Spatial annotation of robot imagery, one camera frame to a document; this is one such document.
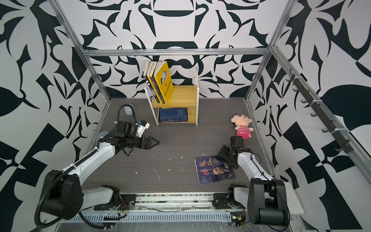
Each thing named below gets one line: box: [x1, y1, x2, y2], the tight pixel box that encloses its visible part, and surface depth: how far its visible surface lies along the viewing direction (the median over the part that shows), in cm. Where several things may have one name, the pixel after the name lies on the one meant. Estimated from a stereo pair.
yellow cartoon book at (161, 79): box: [154, 60, 168, 104], surface depth 83 cm
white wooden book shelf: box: [144, 66, 200, 126], surface depth 93 cm
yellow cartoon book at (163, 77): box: [153, 60, 174, 104], surface depth 83 cm
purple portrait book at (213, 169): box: [194, 155, 236, 186], surface depth 85 cm
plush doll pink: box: [230, 113, 255, 140], surface depth 99 cm
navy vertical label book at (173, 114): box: [158, 107, 189, 123], surface depth 103 cm
